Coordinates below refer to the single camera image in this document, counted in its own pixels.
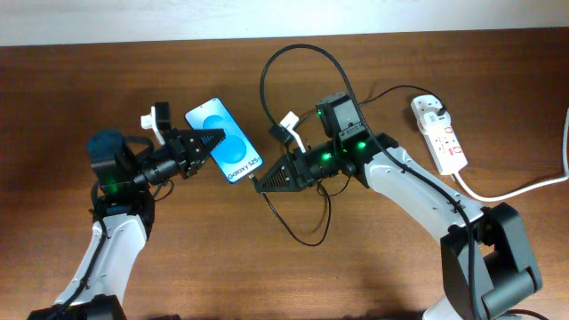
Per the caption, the black charging cable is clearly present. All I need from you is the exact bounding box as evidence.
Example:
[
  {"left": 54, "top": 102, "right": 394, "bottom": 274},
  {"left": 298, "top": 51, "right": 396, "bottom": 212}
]
[{"left": 247, "top": 84, "right": 448, "bottom": 248}]

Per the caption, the blue Samsung smartphone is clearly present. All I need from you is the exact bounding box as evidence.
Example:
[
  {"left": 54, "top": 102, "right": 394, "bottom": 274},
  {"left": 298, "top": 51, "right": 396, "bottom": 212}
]
[{"left": 185, "top": 98, "right": 263, "bottom": 183}]

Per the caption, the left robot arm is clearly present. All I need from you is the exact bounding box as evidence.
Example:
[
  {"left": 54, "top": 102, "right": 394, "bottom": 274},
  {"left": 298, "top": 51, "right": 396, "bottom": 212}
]
[{"left": 29, "top": 128, "right": 225, "bottom": 319}]

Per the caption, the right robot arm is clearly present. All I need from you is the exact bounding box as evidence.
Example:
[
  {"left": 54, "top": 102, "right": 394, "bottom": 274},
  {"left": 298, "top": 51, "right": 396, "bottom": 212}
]
[{"left": 253, "top": 92, "right": 543, "bottom": 319}]

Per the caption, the white charger adapter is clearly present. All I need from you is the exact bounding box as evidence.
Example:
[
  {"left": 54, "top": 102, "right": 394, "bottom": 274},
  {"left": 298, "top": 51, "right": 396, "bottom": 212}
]
[{"left": 418, "top": 109, "right": 451, "bottom": 134}]

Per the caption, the white power strip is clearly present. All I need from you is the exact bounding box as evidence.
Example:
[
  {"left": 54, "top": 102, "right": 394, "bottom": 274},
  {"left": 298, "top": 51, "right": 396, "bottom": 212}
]
[{"left": 411, "top": 95, "right": 468, "bottom": 175}]

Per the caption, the white power strip cord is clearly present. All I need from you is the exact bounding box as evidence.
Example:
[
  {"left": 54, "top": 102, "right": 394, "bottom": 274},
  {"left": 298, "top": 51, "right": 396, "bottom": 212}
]
[{"left": 451, "top": 106, "right": 569, "bottom": 204}]

